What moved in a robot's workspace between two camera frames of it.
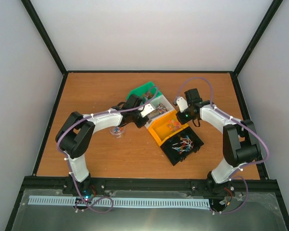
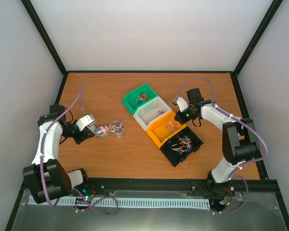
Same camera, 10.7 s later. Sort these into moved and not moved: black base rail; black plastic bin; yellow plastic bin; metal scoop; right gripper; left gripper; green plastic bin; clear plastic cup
Moved: green plastic bin; left gripper; metal scoop
Not moved: yellow plastic bin; right gripper; black base rail; black plastic bin; clear plastic cup
